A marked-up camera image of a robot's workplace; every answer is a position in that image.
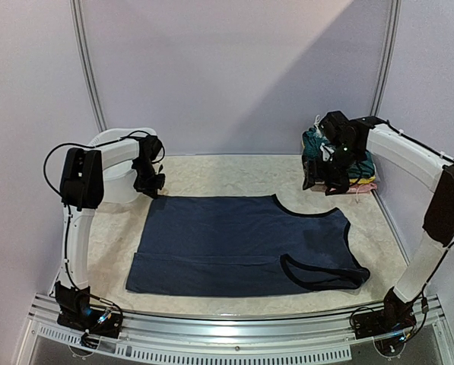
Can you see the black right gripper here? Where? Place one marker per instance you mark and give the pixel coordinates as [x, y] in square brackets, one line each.
[326, 175]

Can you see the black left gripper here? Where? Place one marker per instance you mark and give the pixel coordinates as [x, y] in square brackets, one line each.
[151, 190]

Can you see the navy blue garment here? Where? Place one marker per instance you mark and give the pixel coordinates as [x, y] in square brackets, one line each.
[241, 247]

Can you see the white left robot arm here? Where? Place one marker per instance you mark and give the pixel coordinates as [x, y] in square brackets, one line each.
[82, 190]

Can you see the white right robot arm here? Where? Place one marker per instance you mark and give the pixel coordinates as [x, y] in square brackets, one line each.
[335, 147]

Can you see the white plastic laundry basket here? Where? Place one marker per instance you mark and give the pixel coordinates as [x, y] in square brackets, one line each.
[116, 178]

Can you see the black white patterned garment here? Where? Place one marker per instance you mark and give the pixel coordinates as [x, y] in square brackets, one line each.
[308, 179]

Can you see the yellow folded shorts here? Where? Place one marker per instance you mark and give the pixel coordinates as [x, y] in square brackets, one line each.
[365, 178]

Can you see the pink folded garment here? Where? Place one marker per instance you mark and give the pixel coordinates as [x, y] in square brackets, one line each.
[356, 189]

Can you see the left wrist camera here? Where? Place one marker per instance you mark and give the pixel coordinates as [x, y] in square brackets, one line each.
[152, 149]

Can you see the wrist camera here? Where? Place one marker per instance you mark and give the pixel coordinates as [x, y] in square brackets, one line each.
[332, 125]
[152, 149]

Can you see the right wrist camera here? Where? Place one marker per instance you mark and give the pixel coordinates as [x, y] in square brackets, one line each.
[332, 125]

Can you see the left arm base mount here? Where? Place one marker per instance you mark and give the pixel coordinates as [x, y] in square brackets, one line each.
[89, 314]

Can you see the aluminium front rail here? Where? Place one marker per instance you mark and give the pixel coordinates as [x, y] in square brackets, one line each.
[319, 338]

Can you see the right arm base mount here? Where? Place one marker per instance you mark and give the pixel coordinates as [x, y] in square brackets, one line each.
[393, 326]

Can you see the right aluminium frame post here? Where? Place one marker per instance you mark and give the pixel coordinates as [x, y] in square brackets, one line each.
[386, 56]

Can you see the aluminium frame post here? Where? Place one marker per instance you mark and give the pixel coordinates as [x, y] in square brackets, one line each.
[77, 14]
[386, 56]

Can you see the left aluminium frame post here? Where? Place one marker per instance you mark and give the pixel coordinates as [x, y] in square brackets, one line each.
[77, 14]

